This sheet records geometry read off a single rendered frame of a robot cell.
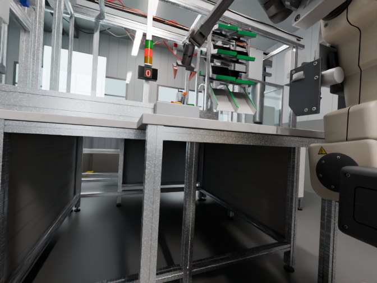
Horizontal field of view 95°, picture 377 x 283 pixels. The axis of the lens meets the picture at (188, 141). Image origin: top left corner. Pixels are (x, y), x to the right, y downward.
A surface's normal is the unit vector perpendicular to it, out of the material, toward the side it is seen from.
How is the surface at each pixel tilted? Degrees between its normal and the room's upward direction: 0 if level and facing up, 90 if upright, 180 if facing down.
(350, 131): 90
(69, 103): 90
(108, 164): 90
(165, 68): 90
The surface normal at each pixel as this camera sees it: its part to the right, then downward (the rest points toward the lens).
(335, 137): -0.94, -0.05
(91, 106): 0.37, 0.01
